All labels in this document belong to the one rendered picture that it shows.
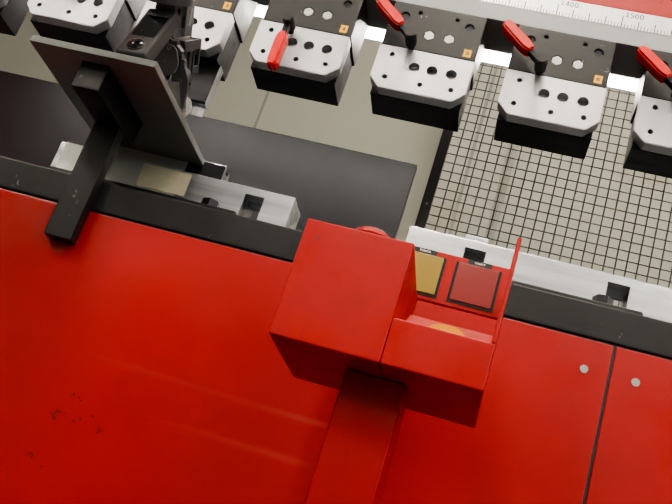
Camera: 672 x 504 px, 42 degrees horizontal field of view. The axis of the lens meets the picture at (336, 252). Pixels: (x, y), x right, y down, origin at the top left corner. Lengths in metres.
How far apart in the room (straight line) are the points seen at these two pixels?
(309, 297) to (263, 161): 1.16
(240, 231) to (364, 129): 3.23
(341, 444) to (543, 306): 0.39
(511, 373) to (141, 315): 0.47
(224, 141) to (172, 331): 0.93
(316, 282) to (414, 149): 3.45
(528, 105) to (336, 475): 0.72
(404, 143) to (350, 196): 2.40
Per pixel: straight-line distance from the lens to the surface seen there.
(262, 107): 4.62
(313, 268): 0.82
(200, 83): 1.46
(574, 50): 1.42
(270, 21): 1.46
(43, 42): 1.23
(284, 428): 1.07
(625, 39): 1.45
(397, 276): 0.81
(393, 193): 1.89
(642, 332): 1.12
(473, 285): 0.97
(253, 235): 1.16
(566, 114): 1.35
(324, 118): 4.46
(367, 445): 0.82
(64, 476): 1.13
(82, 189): 1.23
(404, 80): 1.37
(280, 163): 1.94
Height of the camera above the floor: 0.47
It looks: 20 degrees up
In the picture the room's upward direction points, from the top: 18 degrees clockwise
